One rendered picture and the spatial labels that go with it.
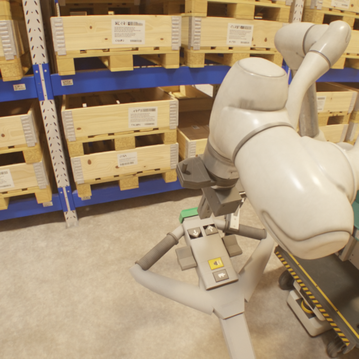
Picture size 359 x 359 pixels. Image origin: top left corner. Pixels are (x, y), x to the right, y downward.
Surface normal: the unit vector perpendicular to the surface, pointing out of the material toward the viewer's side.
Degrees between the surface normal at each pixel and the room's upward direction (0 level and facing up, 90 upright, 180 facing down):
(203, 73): 90
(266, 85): 76
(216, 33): 90
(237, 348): 38
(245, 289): 28
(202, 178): 22
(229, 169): 111
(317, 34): 52
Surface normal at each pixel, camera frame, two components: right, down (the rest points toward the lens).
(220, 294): 0.14, -0.65
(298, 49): -0.71, 0.67
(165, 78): 0.34, 0.48
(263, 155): -0.58, -0.36
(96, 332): 0.02, -0.86
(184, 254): 0.23, -0.36
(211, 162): -0.75, 0.45
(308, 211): -0.35, -0.18
